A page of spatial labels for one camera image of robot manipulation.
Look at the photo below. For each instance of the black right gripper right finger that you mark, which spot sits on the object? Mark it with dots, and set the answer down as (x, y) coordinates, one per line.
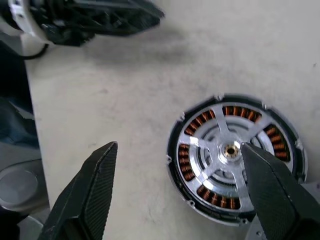
(275, 200)

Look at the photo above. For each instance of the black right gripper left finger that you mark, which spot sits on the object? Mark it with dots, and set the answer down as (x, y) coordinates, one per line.
(85, 200)

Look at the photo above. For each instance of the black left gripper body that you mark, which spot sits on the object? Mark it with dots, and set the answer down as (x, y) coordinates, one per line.
(67, 27)

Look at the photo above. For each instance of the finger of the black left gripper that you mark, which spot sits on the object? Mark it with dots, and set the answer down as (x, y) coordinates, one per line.
(125, 26)
(130, 8)

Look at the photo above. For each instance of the silver spoked rotor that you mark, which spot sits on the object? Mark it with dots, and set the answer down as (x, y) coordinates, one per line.
(200, 146)

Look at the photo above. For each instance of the motor housing with copper windings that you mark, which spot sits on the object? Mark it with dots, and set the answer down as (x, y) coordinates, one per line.
(186, 162)

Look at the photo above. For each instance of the dark rounded shape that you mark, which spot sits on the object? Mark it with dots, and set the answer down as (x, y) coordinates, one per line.
(20, 185)

